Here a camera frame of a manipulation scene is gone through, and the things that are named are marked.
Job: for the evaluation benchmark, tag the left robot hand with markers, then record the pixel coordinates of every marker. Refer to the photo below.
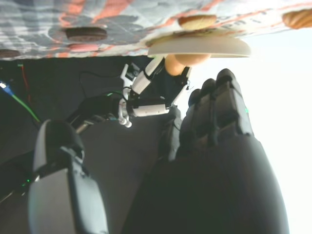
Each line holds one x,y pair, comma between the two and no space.
207,182

